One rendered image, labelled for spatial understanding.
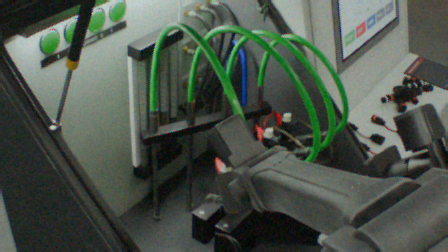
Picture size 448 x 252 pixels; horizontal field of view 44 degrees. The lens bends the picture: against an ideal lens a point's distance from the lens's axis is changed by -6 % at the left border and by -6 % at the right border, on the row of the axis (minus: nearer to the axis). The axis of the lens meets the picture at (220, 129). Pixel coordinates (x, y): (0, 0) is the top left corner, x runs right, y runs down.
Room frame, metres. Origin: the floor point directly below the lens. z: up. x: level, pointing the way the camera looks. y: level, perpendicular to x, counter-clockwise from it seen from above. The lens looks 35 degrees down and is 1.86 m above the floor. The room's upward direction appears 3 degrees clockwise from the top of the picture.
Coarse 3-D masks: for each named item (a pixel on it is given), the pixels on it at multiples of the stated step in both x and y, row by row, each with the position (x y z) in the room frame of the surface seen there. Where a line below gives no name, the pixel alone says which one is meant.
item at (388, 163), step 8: (384, 152) 0.75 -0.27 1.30; (392, 152) 0.76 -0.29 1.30; (368, 160) 0.74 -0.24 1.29; (376, 160) 0.73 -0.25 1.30; (384, 160) 0.74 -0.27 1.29; (392, 160) 0.75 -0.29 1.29; (400, 160) 0.72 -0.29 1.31; (408, 160) 0.71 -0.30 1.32; (376, 168) 0.72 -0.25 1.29; (384, 168) 0.73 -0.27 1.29; (392, 168) 0.71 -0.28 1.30; (400, 168) 0.70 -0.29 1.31; (384, 176) 0.72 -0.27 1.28; (392, 176) 0.70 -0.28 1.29; (400, 176) 0.69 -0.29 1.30
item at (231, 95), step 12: (168, 24) 0.99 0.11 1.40; (180, 24) 0.94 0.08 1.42; (192, 36) 0.90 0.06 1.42; (156, 48) 1.02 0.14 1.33; (204, 48) 0.87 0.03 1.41; (156, 60) 1.03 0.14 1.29; (216, 60) 0.84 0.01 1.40; (156, 72) 1.04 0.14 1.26; (216, 72) 0.83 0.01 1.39; (156, 84) 1.05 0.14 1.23; (228, 84) 0.81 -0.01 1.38; (156, 96) 1.05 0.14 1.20; (228, 96) 0.80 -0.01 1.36; (156, 108) 1.05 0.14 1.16; (240, 108) 0.78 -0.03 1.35
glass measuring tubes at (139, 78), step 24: (144, 48) 1.09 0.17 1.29; (168, 48) 1.20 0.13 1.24; (144, 72) 1.10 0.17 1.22; (168, 72) 1.19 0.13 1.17; (144, 96) 1.10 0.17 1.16; (168, 96) 1.20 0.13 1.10; (144, 120) 1.10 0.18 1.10; (168, 120) 1.20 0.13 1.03; (168, 144) 1.20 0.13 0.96; (144, 168) 1.09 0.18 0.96
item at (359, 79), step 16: (272, 0) 1.31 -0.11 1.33; (288, 0) 1.28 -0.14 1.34; (304, 0) 1.26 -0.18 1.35; (320, 0) 1.32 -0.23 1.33; (400, 0) 1.75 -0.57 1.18; (288, 16) 1.28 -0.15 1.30; (304, 16) 1.26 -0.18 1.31; (320, 16) 1.31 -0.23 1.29; (400, 16) 1.74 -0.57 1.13; (304, 32) 1.25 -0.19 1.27; (320, 32) 1.30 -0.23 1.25; (400, 32) 1.73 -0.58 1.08; (304, 48) 1.25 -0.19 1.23; (320, 48) 1.29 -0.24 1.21; (384, 48) 1.60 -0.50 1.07; (400, 48) 1.71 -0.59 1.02; (320, 64) 1.28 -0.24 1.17; (368, 64) 1.50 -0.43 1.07; (384, 64) 1.59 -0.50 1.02; (352, 80) 1.40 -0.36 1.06; (368, 80) 1.49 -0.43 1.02; (336, 96) 1.32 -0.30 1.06; (352, 96) 1.39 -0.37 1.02
